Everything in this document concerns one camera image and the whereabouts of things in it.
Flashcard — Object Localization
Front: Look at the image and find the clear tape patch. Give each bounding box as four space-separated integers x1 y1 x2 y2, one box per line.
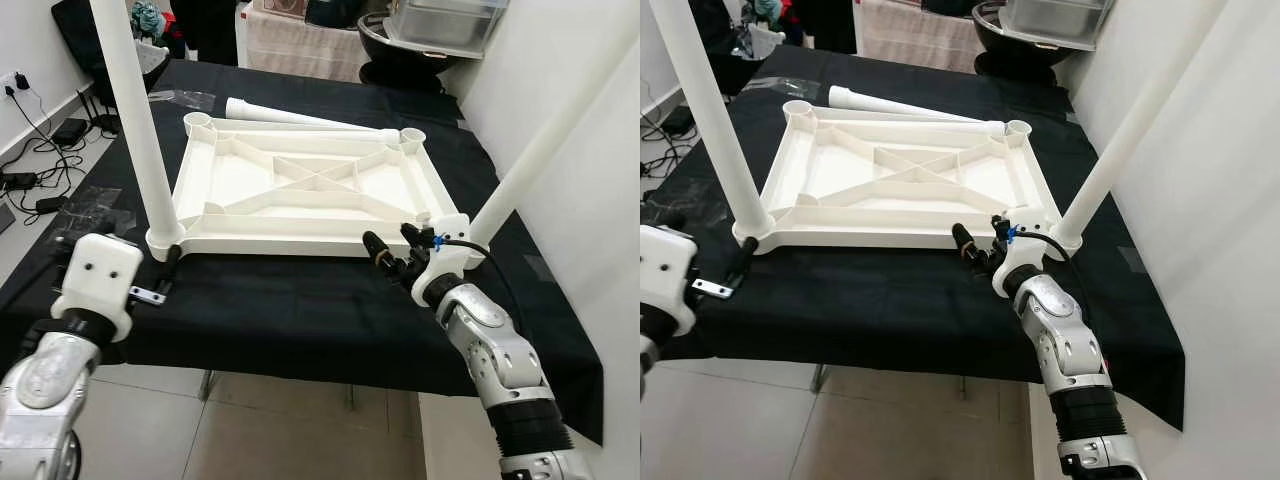
645 178 721 226
45 185 126 241

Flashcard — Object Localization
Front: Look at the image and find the black router with antennas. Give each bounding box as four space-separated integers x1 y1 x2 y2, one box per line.
85 85 126 136

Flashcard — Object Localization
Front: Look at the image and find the person in black trousers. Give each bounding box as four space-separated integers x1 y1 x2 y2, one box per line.
790 0 861 56
170 0 241 66

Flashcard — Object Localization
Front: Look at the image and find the white plastic table top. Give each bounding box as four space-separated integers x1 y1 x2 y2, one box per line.
735 100 1086 253
145 112 489 263

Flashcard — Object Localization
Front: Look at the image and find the black open bag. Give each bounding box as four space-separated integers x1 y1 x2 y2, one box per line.
690 0 791 96
52 0 171 101

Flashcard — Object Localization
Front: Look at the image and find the white plastic bag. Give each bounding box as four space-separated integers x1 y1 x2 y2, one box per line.
745 22 786 61
135 40 171 76

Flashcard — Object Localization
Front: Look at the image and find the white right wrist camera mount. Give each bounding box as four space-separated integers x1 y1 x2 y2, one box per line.
992 210 1053 298
412 213 472 306

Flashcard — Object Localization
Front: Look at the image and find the beige woven cloth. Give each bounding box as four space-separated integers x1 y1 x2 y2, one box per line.
860 0 986 73
245 8 366 83

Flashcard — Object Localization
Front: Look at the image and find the black floor cable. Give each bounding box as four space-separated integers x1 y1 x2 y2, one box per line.
640 110 691 171
0 85 91 216

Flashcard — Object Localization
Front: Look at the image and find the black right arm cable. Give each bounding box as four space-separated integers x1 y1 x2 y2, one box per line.
1012 230 1086 276
438 238 526 321

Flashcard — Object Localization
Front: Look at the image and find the clear tape strip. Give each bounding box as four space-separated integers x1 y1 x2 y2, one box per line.
150 90 216 109
745 78 821 96

